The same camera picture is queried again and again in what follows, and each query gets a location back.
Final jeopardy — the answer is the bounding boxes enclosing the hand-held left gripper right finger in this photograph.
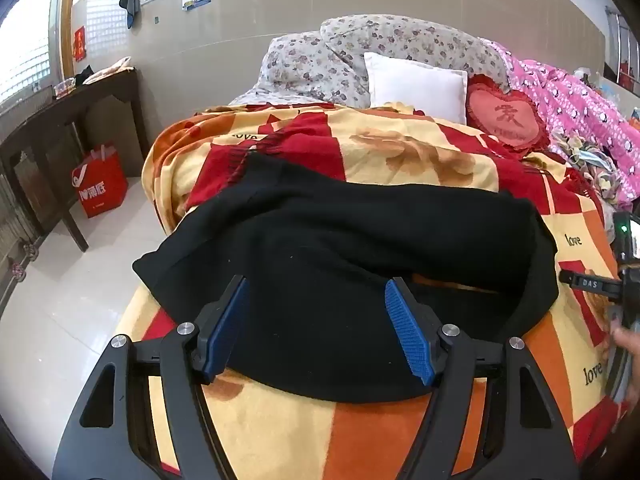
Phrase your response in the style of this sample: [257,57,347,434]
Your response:
[384,276,582,480]

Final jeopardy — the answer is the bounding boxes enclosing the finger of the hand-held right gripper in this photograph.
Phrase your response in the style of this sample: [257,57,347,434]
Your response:
[559,269,626,297]

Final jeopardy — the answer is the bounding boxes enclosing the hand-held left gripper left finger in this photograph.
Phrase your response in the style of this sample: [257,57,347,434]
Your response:
[52,275,251,480]

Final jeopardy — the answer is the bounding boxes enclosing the black pants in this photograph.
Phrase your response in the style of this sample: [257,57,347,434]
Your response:
[132,152,560,405]

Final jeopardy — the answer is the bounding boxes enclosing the person's right hand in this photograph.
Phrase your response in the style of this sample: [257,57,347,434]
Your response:
[607,310,640,396]

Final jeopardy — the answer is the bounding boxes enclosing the multicoloured crumpled cloth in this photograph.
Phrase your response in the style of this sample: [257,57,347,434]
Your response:
[550,127,626,207]

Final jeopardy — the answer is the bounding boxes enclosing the pink printed blanket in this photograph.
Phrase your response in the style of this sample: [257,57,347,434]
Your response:
[492,42,640,206]

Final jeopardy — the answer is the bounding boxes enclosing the red heart cushion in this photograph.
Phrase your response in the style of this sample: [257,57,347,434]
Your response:
[466,74,551,152]

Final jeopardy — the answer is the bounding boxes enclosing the orange red printed blanket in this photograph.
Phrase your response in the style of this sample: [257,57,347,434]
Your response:
[115,102,632,480]

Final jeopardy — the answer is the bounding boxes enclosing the red shopping bag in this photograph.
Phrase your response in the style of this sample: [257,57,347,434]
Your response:
[71,144,129,219]

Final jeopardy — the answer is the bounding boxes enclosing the metal rack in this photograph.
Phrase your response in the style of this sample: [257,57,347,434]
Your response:
[602,5,640,86]

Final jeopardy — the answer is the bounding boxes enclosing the dark wooden cabinet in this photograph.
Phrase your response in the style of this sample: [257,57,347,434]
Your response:
[0,170,41,306]

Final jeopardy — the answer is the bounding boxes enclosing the white pillow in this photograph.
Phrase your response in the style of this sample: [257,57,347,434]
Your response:
[363,52,469,125]

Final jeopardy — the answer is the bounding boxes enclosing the dark wooden table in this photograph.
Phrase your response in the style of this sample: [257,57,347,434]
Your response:
[0,67,151,253]

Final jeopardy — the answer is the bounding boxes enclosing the pink cloth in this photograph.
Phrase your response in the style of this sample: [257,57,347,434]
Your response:
[82,57,134,85]

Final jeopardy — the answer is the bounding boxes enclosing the floral quilt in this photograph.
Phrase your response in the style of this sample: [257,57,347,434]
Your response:
[230,15,511,111]

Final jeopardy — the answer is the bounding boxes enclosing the window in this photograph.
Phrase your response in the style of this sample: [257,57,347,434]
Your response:
[0,0,66,106]

